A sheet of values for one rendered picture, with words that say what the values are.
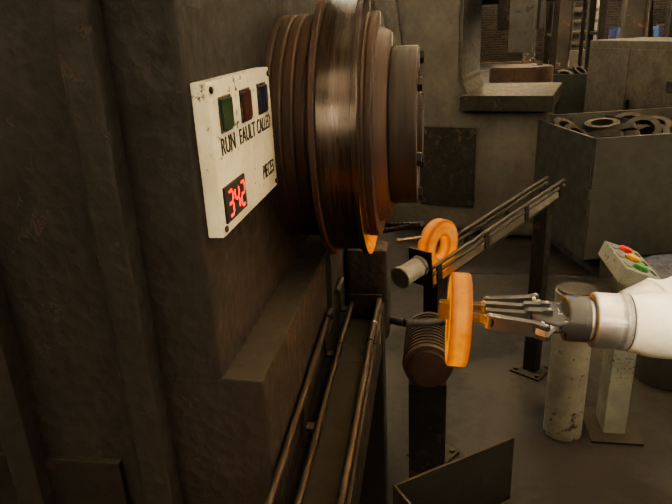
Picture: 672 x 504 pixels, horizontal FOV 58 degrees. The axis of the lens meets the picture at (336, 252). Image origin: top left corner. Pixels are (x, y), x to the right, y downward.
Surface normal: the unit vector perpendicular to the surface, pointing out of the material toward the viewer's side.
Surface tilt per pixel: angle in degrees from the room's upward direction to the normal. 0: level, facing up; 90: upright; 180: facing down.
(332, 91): 67
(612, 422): 90
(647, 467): 0
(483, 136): 90
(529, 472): 0
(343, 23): 37
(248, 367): 0
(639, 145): 90
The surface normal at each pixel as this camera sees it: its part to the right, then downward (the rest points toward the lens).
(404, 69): -0.13, -0.50
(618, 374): -0.15, 0.35
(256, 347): -0.04, -0.94
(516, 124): -0.39, 0.33
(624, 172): 0.11, 0.34
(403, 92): -0.15, -0.20
